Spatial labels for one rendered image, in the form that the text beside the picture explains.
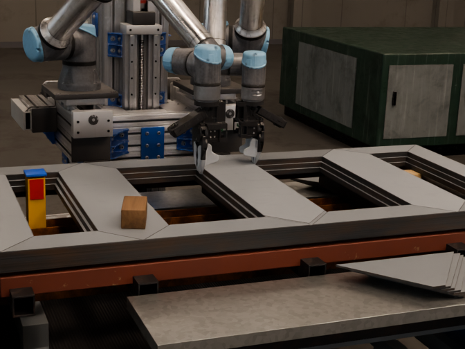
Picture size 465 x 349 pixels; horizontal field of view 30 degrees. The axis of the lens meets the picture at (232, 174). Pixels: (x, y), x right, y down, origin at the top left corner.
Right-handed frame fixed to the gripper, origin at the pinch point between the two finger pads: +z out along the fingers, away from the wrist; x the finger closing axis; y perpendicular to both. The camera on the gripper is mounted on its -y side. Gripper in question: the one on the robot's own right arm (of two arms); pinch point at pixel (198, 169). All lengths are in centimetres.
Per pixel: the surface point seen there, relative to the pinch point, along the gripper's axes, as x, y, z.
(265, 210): -23.3, 10.8, 6.3
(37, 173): 20.8, -42.2, 3.4
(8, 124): 499, 13, 88
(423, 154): 21, 91, 6
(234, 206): -7.5, 8.3, 9.6
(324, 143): 376, 244, 90
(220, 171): 17.5, 13.7, 5.9
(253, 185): 0.5, 17.6, 6.1
